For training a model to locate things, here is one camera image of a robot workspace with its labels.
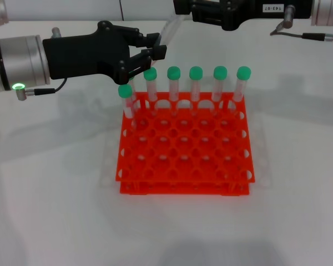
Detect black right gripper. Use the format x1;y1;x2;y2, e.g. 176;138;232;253
173;0;317;31

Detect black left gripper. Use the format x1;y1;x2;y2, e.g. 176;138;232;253
43;19;167;86

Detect orange test tube rack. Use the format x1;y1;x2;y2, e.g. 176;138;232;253
115;91;256;196

